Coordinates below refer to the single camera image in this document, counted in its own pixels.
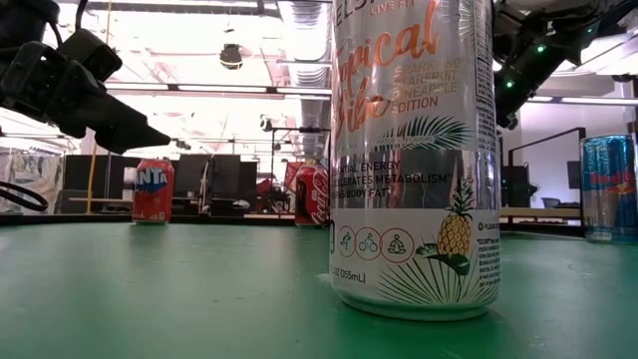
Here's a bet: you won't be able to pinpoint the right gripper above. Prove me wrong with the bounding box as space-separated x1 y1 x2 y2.
494 43 560 132

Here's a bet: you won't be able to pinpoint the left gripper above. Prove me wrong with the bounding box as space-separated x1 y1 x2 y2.
0 42 172 157

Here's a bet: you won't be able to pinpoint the Celsius Tropical Vibe can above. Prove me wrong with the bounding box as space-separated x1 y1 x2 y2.
328 0 502 321

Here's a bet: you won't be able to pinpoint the black cabinet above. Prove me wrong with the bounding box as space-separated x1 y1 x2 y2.
63 154 144 215

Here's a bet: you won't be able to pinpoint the orange Fanta can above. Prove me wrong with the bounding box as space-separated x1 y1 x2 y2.
132 158 175 225

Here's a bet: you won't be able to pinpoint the black monitor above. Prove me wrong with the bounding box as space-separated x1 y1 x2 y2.
500 166 530 208

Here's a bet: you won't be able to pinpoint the white printed banner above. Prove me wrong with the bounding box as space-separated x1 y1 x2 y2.
0 149 64 214

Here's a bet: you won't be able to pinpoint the blue silver Red Bull can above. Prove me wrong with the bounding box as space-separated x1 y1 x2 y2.
579 133 638 244

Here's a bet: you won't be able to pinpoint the green table mat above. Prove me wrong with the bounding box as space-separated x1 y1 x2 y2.
0 221 638 359

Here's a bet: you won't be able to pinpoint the red Coca-Cola can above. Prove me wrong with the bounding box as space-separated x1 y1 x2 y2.
293 162 331 228

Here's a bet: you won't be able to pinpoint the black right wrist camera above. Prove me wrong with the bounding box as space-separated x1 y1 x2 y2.
491 4 524 51

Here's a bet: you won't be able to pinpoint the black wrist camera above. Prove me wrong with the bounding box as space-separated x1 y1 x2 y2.
58 28 124 84
491 4 524 51

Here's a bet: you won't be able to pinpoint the yellow hanging cord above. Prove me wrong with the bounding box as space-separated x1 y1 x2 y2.
85 0 114 214

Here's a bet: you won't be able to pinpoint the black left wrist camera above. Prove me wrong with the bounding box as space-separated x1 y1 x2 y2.
58 28 124 84

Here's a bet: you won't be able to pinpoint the black table frame rails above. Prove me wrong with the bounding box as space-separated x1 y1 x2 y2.
0 212 587 236

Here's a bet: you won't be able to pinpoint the thick black looped cable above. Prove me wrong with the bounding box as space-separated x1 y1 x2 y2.
0 179 50 213

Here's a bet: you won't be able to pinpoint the silver ventilation duct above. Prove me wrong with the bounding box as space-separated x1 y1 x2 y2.
277 0 333 166

